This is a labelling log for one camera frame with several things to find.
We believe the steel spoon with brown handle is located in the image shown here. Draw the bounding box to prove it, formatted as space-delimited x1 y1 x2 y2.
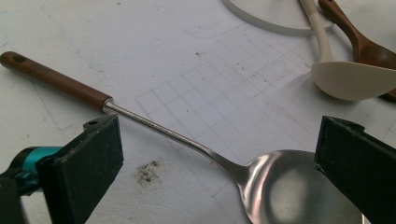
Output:
0 50 375 224

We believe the brown wooden spoon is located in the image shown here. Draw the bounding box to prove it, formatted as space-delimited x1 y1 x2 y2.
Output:
318 0 396 101

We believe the white utensil rack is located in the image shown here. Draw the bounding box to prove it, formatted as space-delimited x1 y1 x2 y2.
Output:
221 0 335 37

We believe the white grid paper mat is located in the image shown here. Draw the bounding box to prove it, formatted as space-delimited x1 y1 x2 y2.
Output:
0 0 396 224

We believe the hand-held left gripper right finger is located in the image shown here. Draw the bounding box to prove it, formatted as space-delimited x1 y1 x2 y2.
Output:
313 115 396 224

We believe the light wooden spoon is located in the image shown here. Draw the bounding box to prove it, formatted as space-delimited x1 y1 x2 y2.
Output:
298 0 396 102

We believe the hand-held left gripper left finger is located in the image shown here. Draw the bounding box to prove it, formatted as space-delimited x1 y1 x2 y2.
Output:
36 113 125 224

